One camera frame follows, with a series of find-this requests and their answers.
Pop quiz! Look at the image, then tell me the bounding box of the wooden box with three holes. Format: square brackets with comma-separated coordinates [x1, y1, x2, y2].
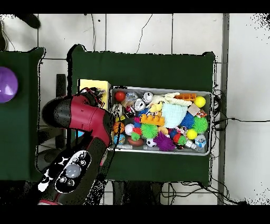
[74, 79, 112, 167]

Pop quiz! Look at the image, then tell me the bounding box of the small baseball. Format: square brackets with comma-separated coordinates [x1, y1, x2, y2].
[124, 123, 135, 136]

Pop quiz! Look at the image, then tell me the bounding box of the orange toy building brick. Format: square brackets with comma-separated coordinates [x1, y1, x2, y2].
[139, 114, 166, 127]

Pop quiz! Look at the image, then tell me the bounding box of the yellow plush duck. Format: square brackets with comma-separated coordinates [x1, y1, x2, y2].
[148, 101, 164, 113]

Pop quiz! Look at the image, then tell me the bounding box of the red-orange ball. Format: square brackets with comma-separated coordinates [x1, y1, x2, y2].
[114, 91, 126, 102]

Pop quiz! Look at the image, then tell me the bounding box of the small basketball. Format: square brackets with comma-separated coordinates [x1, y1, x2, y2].
[113, 122, 126, 134]

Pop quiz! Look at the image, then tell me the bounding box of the bright green spiky ball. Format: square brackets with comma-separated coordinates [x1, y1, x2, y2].
[140, 123, 159, 139]

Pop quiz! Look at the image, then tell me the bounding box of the mint green cloth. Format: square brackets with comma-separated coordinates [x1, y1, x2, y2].
[161, 102, 188, 129]

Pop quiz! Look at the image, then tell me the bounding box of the purple spiky toy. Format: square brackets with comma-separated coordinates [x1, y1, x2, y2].
[153, 132, 176, 152]

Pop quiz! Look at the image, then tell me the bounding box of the dark green table cloth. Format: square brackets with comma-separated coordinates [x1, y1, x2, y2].
[66, 44, 217, 188]

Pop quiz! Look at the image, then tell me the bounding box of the blue spiky ball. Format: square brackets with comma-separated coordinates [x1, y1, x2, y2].
[179, 111, 195, 129]

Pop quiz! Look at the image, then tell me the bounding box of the dark grey rounded base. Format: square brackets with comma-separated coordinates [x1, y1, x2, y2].
[34, 147, 64, 173]

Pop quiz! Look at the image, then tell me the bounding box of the green cloth side table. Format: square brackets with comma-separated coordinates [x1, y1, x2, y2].
[0, 47, 49, 182]

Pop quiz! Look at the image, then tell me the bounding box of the purple plastic bowl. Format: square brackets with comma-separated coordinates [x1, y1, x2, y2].
[0, 66, 19, 104]

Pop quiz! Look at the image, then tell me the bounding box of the shallow wire mesh bin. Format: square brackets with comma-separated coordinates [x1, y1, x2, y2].
[107, 85, 213, 156]

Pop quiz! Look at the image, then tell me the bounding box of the black power cable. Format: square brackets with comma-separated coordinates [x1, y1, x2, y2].
[213, 117, 270, 126]

